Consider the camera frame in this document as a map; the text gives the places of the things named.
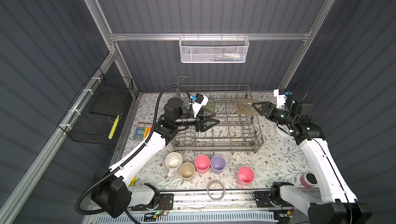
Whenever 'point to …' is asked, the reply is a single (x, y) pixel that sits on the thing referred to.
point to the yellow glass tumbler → (244, 106)
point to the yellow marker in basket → (113, 128)
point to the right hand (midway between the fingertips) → (258, 108)
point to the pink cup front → (245, 175)
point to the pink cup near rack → (202, 163)
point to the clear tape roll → (216, 190)
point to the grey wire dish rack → (234, 133)
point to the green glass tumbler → (209, 109)
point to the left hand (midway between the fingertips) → (217, 118)
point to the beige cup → (186, 171)
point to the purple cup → (218, 163)
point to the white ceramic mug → (173, 161)
